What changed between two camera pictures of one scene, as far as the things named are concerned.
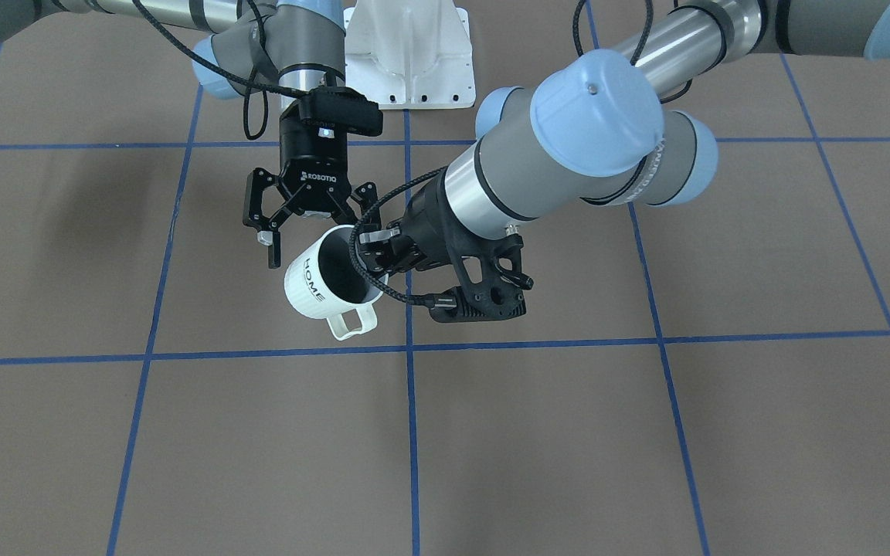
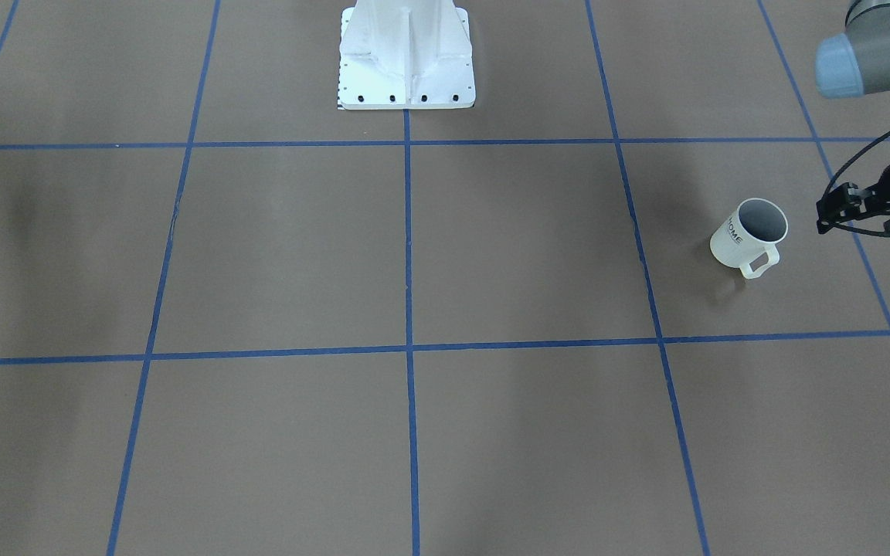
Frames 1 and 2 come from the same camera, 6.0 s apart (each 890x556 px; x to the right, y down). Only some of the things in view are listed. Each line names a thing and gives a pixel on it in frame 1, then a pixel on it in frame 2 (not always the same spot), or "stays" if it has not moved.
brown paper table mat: (754, 372) stays
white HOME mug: (324, 278) to (754, 229)
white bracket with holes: (409, 54) stays
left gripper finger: (378, 235) to (843, 203)
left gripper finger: (378, 256) to (823, 226)
